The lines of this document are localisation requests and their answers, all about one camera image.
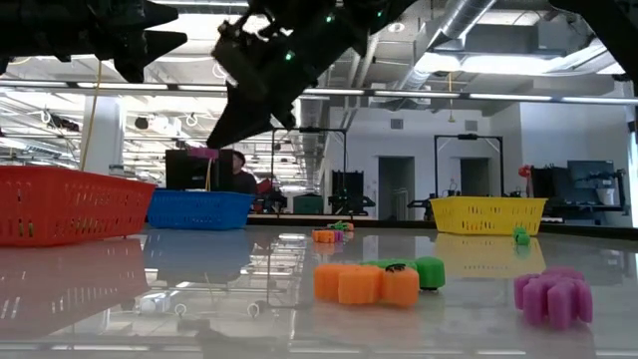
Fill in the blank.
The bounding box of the red artificial flower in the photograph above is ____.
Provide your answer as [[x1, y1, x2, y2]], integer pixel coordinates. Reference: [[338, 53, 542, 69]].
[[517, 164, 532, 198]]

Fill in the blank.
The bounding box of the black metal frame rig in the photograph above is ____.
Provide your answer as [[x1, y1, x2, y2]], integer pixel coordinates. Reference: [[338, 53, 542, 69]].
[[433, 133, 505, 198], [270, 127, 349, 216]]

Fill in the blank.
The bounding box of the black cabinet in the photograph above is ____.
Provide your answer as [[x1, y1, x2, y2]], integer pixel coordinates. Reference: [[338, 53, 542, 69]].
[[332, 171, 365, 200]]

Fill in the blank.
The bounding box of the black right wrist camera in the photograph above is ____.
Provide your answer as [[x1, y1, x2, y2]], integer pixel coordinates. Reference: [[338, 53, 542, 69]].
[[211, 19, 258, 89]]

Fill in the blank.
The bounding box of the yellow plastic basket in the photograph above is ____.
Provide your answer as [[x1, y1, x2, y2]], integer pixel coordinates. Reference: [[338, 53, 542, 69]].
[[429, 196, 548, 236]]

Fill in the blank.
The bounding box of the blue plastic basket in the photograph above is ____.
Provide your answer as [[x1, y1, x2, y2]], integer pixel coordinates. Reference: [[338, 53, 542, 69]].
[[147, 187, 255, 232]]

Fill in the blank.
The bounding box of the overhead beam with light strips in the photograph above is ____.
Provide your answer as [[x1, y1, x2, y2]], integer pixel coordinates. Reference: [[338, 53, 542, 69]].
[[0, 79, 638, 107]]

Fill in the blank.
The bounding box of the red plastic basket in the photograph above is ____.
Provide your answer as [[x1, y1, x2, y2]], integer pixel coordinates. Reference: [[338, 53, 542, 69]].
[[0, 165, 159, 249]]

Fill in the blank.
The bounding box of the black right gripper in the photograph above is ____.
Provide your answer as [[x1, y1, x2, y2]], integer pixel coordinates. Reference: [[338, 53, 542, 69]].
[[205, 0, 370, 151]]

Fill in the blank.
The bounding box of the person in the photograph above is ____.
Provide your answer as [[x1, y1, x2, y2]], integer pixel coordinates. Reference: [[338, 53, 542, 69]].
[[231, 151, 258, 195]]

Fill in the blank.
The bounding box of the green box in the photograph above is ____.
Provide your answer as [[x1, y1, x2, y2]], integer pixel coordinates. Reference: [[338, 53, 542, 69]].
[[292, 193, 325, 216]]

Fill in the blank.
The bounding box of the grey door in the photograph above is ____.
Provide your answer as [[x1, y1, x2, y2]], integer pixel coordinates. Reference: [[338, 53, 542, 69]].
[[460, 158, 493, 198], [377, 156, 417, 221]]

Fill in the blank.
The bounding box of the white column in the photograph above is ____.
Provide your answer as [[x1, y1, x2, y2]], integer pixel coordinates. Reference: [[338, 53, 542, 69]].
[[81, 94, 126, 177]]

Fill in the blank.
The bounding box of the blue screen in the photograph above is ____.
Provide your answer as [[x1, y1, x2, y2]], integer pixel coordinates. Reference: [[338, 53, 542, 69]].
[[566, 160, 617, 190]]

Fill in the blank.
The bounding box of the black monitor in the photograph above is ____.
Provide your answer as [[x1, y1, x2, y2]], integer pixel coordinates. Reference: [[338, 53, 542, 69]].
[[164, 149, 235, 192]]

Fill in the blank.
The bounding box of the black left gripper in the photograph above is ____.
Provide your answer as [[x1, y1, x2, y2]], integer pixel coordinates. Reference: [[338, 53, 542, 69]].
[[19, 0, 189, 85]]

